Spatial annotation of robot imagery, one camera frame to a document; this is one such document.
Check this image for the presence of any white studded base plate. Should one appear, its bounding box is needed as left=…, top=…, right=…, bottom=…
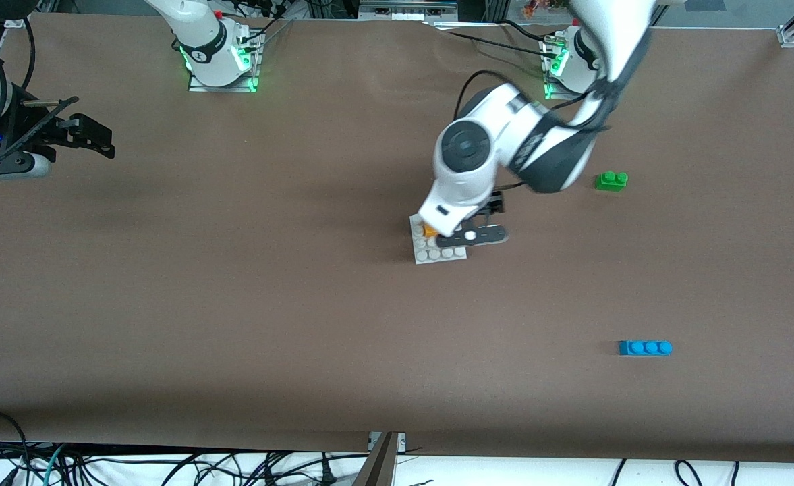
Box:
left=409, top=213, right=470, bottom=265

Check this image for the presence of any blue three-stud block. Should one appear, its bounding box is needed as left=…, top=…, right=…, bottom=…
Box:
left=618, top=340, right=673, bottom=357

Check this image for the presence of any colourful small parts clutter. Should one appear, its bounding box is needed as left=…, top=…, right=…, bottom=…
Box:
left=521, top=0, right=573, bottom=18

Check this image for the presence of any dark slanted beam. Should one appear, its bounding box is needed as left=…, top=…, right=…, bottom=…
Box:
left=351, top=432, right=399, bottom=486

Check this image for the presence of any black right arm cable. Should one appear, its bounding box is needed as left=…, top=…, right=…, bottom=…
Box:
left=22, top=13, right=36, bottom=88

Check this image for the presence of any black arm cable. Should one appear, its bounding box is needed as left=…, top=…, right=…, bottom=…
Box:
left=461, top=67, right=613, bottom=196
left=22, top=13, right=36, bottom=88

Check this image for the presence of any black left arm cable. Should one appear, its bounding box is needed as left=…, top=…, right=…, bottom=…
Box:
left=461, top=67, right=613, bottom=196

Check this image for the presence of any long black cable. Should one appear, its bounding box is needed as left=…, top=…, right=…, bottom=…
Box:
left=430, top=24, right=549, bottom=56

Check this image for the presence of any short black cable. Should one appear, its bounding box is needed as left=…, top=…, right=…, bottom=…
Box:
left=501, top=19, right=547, bottom=41

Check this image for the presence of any grey metal rack frame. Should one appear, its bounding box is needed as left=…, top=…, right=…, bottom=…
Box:
left=358, top=0, right=459, bottom=22

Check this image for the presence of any small metal table bracket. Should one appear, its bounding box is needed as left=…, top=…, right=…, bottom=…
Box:
left=368, top=431, right=407, bottom=452

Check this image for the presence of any teal cable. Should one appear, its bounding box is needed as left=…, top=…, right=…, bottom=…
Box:
left=40, top=442, right=68, bottom=486

